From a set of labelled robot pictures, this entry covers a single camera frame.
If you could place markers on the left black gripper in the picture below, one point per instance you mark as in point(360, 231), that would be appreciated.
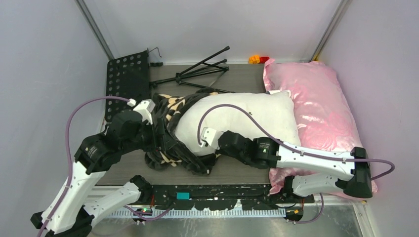
point(165, 139)

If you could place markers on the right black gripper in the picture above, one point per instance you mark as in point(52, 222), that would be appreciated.
point(214, 144)

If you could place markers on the black floral pillowcase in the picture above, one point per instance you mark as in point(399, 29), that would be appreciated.
point(169, 110)

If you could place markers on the white pillow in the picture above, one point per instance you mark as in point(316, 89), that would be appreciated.
point(273, 111)

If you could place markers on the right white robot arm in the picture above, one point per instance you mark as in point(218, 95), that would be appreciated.
point(347, 172)

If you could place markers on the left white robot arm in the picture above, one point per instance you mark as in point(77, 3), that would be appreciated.
point(69, 215)

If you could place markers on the pink satin pillow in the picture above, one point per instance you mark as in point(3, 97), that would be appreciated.
point(323, 117)

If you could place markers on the teal rectangular block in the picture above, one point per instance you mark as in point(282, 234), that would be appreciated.
point(182, 196)

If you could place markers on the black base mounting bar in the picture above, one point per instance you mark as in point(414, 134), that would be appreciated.
point(216, 197)

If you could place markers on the black perforated metal plate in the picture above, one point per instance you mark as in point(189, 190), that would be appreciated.
point(129, 77)

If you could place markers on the black folded tripod stand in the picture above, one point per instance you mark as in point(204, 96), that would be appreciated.
point(202, 68)

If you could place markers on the orange toy block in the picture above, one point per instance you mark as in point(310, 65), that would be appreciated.
point(255, 59)

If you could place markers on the red toy block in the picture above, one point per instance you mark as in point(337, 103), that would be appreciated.
point(263, 59)

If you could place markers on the white slotted cable duct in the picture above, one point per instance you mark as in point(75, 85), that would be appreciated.
point(236, 212)

